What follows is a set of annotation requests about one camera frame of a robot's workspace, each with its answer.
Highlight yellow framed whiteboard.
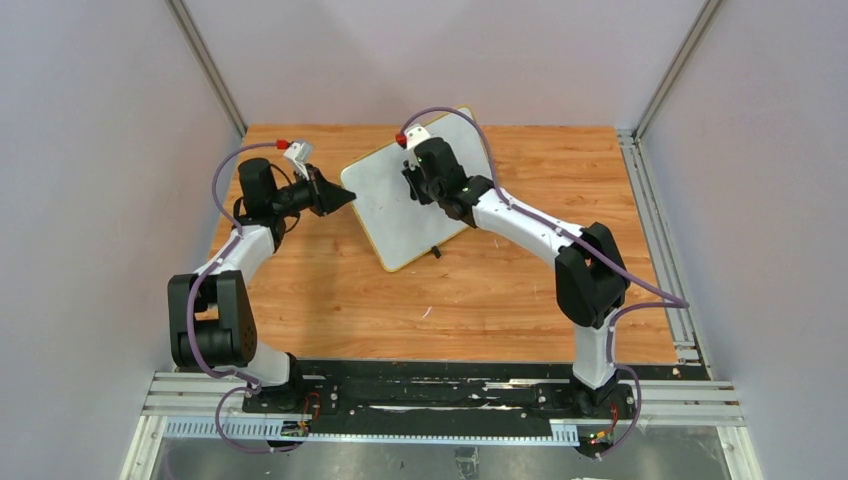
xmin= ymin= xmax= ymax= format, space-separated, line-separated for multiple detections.
xmin=340 ymin=106 xmax=491 ymax=272

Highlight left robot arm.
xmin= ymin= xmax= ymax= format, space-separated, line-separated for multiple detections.
xmin=167 ymin=158 xmax=356 ymax=404

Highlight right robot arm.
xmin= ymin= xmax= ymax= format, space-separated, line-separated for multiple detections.
xmin=395 ymin=133 xmax=630 ymax=415

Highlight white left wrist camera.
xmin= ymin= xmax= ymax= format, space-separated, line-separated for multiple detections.
xmin=283 ymin=140 xmax=313 ymax=172

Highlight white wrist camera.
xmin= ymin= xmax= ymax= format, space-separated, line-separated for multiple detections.
xmin=404 ymin=124 xmax=432 ymax=152
xmin=283 ymin=140 xmax=313 ymax=172

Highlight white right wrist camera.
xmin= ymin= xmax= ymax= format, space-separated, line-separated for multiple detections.
xmin=404 ymin=124 xmax=432 ymax=152

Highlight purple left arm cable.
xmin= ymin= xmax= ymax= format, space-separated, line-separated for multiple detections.
xmin=185 ymin=142 xmax=303 ymax=455

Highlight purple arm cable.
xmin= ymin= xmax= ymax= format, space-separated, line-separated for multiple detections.
xmin=185 ymin=142 xmax=303 ymax=455
xmin=396 ymin=106 xmax=690 ymax=460

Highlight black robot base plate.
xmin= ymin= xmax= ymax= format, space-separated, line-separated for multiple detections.
xmin=242 ymin=359 xmax=637 ymax=439

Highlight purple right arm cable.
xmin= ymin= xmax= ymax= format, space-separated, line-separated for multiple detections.
xmin=396 ymin=106 xmax=690 ymax=460

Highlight aluminium frame rails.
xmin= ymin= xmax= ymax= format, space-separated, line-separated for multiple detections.
xmin=121 ymin=360 xmax=763 ymax=479

